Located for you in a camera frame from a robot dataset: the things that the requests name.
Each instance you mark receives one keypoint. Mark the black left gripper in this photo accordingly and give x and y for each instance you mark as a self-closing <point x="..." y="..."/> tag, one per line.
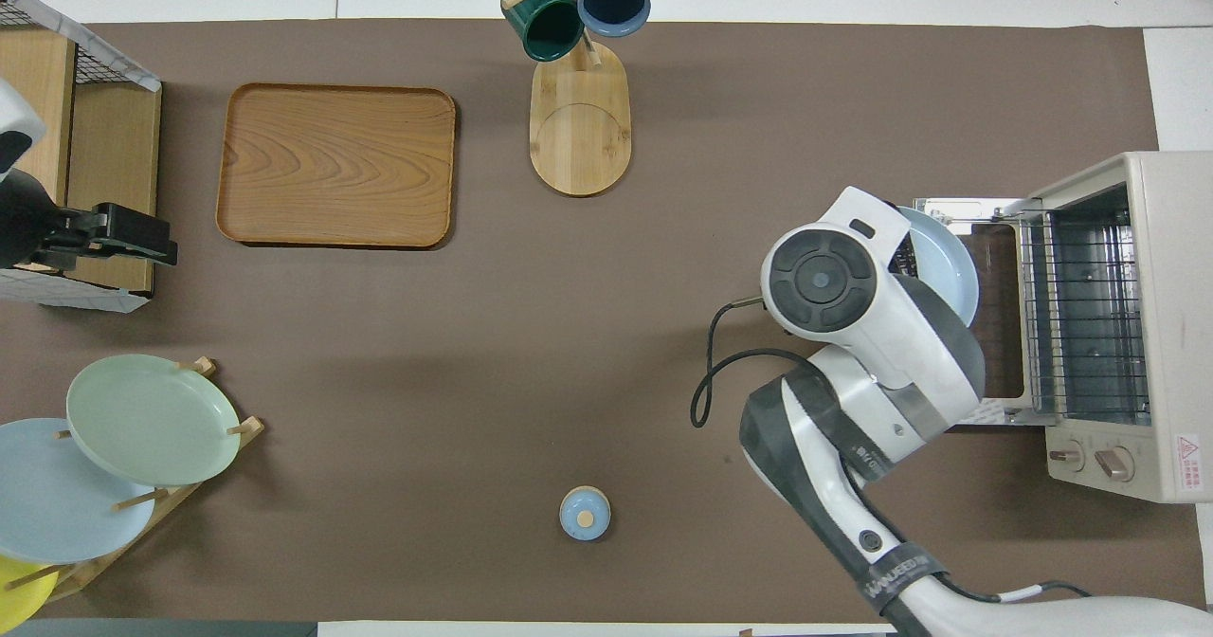
<point x="28" y="225"/>

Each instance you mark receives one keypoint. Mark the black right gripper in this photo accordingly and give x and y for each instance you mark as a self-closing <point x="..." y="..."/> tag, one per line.
<point x="904" y="256"/>

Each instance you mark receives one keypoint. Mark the white toaster oven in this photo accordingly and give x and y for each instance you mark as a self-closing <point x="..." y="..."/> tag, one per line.
<point x="1175" y="286"/>

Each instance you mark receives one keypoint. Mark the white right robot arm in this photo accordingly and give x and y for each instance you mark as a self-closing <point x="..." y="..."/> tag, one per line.
<point x="881" y="334"/>

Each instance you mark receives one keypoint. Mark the pale green racked plate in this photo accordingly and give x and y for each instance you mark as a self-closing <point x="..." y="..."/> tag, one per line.
<point x="152" y="419"/>

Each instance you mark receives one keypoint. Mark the wooden tray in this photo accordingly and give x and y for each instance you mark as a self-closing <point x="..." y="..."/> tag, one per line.
<point x="336" y="168"/>

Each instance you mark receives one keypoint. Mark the wooden plate rack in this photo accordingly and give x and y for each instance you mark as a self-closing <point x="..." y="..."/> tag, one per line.
<point x="248" y="426"/>

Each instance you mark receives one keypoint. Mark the light blue racked plate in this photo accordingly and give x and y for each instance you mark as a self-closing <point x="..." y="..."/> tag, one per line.
<point x="57" y="504"/>

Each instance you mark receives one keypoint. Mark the wooden mug tree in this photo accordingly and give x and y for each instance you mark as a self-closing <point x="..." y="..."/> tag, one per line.
<point x="580" y="135"/>

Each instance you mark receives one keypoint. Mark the brown table mat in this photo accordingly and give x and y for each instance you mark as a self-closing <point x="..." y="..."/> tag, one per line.
<point x="474" y="381"/>

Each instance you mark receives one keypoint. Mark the yellow racked plate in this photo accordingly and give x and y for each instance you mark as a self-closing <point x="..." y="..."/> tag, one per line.
<point x="19" y="594"/>

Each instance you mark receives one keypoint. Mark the dark green mug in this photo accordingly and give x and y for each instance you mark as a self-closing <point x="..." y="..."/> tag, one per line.
<point x="545" y="26"/>

